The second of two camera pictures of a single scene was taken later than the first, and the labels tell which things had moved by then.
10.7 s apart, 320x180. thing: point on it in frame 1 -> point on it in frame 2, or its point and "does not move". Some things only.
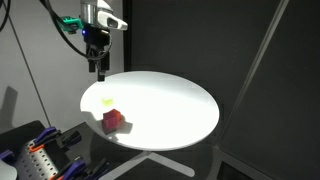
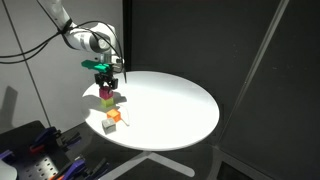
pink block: x=110 y=119 -> x=104 y=92
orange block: x=122 y=118 -> x=114 y=114
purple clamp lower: x=74 y=169 does not move
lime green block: x=107 y=101 does not move
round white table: x=149 y=111 does not move
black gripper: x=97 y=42 -> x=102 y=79
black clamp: x=71 y=139 does not move
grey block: x=109 y=125 does not move
